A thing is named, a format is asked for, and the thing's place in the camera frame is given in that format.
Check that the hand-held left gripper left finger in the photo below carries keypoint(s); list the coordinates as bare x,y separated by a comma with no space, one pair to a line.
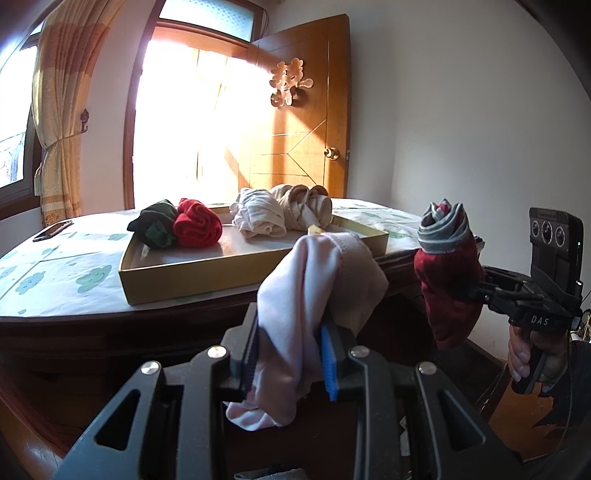
248,346

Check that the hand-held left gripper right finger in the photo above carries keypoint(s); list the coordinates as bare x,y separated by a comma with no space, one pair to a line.
328,364

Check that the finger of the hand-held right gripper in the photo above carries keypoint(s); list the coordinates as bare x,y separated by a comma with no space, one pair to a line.
505,276
494,297

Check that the maroon underwear grey waistband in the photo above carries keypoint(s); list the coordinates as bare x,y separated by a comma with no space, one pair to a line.
443,281

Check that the pink underwear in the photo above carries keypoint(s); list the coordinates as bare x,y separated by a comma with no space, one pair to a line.
295,300

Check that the shallow cardboard box tray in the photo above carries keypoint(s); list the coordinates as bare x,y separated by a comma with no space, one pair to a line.
184,272

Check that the small red underwear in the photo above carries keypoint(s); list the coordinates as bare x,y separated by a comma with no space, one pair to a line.
196,224

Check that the cream white underwear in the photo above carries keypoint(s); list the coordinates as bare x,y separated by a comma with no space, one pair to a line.
258,212

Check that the taupe brown underwear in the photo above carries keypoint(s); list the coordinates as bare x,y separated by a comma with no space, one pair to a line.
307,205

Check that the green and black underwear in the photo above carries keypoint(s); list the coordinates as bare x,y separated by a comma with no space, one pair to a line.
152,226

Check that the person's right forearm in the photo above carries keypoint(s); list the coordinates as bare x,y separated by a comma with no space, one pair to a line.
572,397

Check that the person's right hand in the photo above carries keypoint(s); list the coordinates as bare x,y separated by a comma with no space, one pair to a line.
518,355

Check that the dark wooden table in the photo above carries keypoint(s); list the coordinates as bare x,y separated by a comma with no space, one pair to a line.
138,350

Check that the cloud print tablecloth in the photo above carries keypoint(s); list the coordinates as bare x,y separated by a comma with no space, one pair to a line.
69,272

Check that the wooden door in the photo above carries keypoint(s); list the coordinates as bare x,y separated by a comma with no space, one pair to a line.
300,152

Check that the brass door knob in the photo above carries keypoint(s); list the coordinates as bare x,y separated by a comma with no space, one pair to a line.
332,153

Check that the black smartphone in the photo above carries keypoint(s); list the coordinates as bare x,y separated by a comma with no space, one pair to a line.
53,230

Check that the paper-cut door decoration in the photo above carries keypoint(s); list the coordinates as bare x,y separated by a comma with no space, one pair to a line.
288,83

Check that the yellow checked curtain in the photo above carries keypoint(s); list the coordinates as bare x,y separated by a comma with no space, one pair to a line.
64,115

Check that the dark framed window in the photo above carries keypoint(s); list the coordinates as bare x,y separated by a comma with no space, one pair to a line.
14,138

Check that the frosted transom window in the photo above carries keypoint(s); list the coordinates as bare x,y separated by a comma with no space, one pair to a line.
207,18

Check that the wall curtain hook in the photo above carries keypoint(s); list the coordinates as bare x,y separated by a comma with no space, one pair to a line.
84,120

